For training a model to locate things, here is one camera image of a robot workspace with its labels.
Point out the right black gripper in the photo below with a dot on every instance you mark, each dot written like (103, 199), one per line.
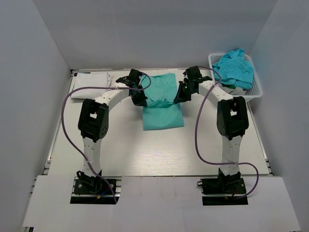
(181, 94)

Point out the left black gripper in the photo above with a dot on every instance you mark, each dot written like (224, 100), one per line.
(139, 98)

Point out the green t shirt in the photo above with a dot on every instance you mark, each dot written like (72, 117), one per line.
(161, 112)

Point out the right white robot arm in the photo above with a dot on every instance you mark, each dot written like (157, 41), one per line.
(231, 121)

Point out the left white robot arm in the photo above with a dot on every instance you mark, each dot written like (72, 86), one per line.
(94, 116)

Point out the grey shirt in basket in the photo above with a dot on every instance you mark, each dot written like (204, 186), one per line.
(233, 90)

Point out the blue t shirt in basket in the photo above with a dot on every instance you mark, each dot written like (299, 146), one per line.
(233, 69)

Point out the folded white t shirt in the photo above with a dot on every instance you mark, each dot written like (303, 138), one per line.
(93, 79)

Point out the white plastic basket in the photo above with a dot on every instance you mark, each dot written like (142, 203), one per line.
(254, 92)

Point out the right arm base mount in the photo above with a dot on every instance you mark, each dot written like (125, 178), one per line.
(223, 191)

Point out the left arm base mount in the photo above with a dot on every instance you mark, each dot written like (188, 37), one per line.
(94, 190)

